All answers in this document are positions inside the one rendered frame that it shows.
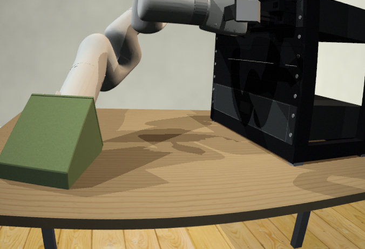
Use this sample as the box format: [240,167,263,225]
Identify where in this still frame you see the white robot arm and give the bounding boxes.
[56,0,260,103]

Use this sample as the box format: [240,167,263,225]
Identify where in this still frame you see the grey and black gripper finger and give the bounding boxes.
[240,17,274,38]
[260,11,274,18]

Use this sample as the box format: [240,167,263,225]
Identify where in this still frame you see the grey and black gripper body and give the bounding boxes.
[199,0,247,36]

